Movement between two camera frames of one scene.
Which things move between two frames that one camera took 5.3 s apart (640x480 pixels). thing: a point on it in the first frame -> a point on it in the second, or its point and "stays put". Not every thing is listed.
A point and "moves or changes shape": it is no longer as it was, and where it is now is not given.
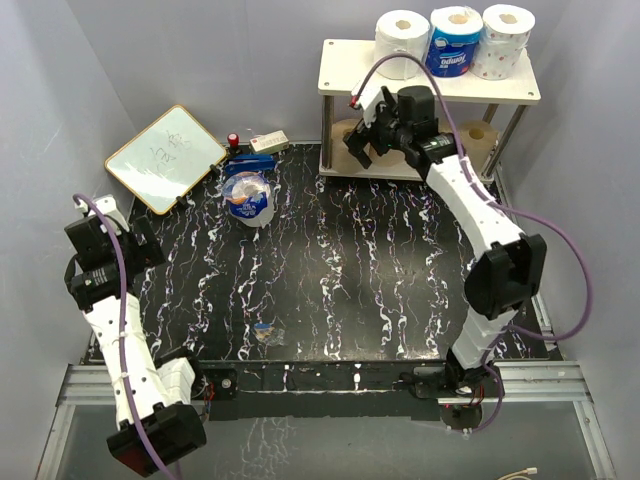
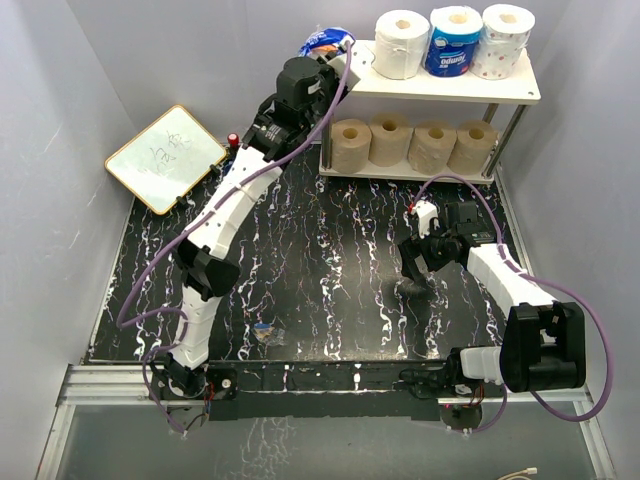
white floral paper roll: [503, 41] stays put
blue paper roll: [454, 39] stays put
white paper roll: [401, 31] stays put
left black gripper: [146, 254] -> [326, 72]
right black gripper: [358, 139] -> [412, 248]
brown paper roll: [342, 159] stays put
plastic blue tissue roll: [250, 198] moves or changes shape
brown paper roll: [478, 139] stays put
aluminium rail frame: [515, 382] stays put
